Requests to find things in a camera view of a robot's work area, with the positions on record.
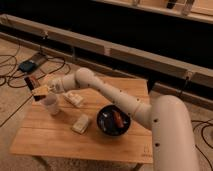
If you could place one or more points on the dark brown eraser block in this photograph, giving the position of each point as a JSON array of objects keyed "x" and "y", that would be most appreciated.
[{"x": 33, "y": 83}]

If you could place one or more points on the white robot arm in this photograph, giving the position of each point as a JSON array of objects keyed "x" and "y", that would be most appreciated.
[{"x": 168, "y": 118}]

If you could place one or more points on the cream rectangular block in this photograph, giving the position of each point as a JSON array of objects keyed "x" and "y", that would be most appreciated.
[{"x": 81, "y": 124}]

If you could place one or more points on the wooden table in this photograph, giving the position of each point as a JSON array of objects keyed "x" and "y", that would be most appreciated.
[{"x": 42, "y": 134}]

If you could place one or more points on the black bowl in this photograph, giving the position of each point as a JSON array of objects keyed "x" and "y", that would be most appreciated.
[{"x": 106, "y": 122}]

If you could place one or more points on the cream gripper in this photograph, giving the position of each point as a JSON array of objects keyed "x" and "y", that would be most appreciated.
[{"x": 45, "y": 89}]

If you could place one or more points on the red object in bowl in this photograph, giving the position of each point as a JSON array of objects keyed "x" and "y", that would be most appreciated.
[{"x": 118, "y": 119}]

